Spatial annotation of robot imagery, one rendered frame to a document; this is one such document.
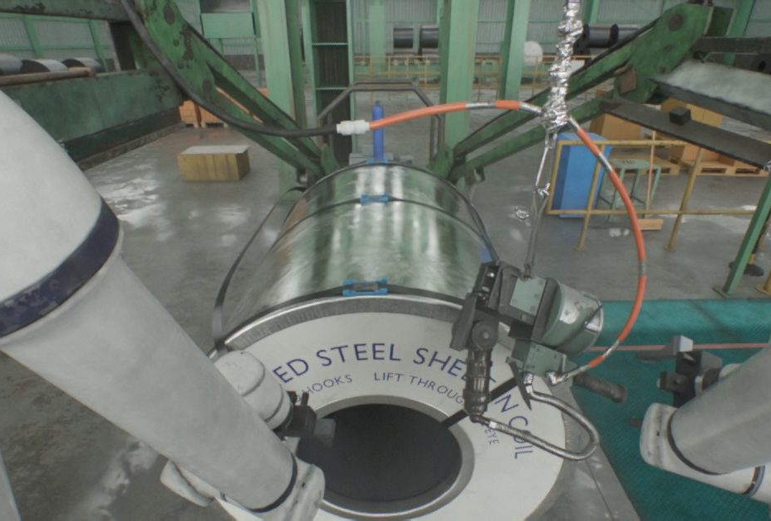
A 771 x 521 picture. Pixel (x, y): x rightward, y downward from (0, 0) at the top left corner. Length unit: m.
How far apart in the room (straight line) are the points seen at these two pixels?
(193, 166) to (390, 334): 6.45
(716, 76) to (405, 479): 1.51
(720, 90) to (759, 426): 1.00
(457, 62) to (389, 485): 4.71
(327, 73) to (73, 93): 6.30
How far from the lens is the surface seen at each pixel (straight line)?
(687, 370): 0.93
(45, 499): 2.78
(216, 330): 1.18
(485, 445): 1.37
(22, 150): 0.28
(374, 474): 1.70
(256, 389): 0.74
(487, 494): 1.56
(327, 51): 7.28
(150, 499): 2.53
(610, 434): 2.76
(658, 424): 0.72
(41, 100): 0.98
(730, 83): 1.39
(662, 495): 2.61
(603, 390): 1.05
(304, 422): 0.88
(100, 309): 0.32
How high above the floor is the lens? 1.90
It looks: 27 degrees down
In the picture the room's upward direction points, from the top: straight up
